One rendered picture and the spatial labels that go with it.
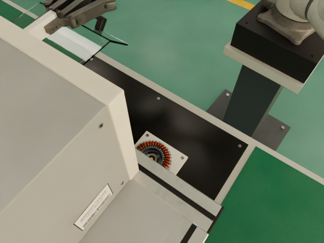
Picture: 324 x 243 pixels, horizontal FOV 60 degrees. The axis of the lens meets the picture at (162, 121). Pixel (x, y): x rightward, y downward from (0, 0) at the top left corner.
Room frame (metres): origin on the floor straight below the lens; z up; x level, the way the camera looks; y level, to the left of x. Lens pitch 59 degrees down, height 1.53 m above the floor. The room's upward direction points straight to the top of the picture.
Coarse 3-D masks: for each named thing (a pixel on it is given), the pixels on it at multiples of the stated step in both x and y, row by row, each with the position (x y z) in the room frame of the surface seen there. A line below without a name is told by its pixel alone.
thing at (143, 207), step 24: (144, 168) 0.16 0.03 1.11; (120, 192) 0.12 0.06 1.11; (144, 192) 0.12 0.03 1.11; (168, 192) 0.12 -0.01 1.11; (192, 192) 0.12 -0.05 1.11; (120, 216) 0.09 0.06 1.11; (144, 216) 0.09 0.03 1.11; (168, 216) 0.09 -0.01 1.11; (192, 216) 0.09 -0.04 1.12; (216, 216) 0.09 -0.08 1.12; (96, 240) 0.06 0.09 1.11; (120, 240) 0.06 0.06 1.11; (144, 240) 0.06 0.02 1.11; (168, 240) 0.06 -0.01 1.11; (192, 240) 0.06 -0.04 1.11
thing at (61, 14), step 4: (76, 0) 0.46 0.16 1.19; (80, 0) 0.46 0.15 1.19; (84, 0) 0.47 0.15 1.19; (88, 0) 0.47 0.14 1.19; (72, 4) 0.45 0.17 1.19; (76, 4) 0.45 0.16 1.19; (80, 4) 0.46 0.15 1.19; (84, 4) 0.47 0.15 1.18; (64, 8) 0.44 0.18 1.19; (68, 8) 0.44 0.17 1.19; (72, 8) 0.44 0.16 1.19; (76, 8) 0.45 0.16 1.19; (56, 12) 0.42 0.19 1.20; (60, 12) 0.42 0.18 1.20; (64, 12) 0.43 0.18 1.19; (68, 12) 0.43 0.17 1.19; (60, 16) 0.42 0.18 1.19; (64, 16) 0.42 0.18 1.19
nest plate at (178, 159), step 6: (144, 138) 0.39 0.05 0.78; (150, 138) 0.39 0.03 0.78; (156, 138) 0.39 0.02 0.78; (174, 150) 0.35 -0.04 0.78; (174, 156) 0.33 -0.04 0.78; (180, 156) 0.33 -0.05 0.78; (186, 156) 0.33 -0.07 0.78; (174, 162) 0.31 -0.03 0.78; (180, 162) 0.31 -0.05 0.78; (174, 168) 0.29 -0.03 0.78; (180, 168) 0.30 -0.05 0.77
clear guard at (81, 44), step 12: (36, 12) 0.60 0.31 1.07; (24, 24) 0.55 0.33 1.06; (84, 24) 0.57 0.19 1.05; (48, 36) 0.51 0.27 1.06; (60, 36) 0.51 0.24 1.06; (72, 36) 0.51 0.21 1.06; (84, 36) 0.51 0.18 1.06; (96, 36) 0.51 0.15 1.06; (108, 36) 0.54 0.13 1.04; (60, 48) 0.47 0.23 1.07; (72, 48) 0.47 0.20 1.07; (84, 48) 0.47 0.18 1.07; (96, 48) 0.47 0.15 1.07; (84, 60) 0.43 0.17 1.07
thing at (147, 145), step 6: (138, 144) 0.35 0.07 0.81; (144, 144) 0.35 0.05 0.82; (150, 144) 0.35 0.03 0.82; (156, 144) 0.35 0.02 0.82; (162, 144) 0.35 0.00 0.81; (144, 150) 0.34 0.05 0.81; (150, 150) 0.34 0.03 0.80; (156, 150) 0.34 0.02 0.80; (162, 150) 0.33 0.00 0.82; (168, 150) 0.33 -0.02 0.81; (150, 156) 0.32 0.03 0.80; (156, 156) 0.32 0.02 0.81; (162, 156) 0.32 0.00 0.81; (168, 156) 0.31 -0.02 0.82; (162, 162) 0.30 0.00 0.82; (168, 162) 0.30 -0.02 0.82; (168, 168) 0.28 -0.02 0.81
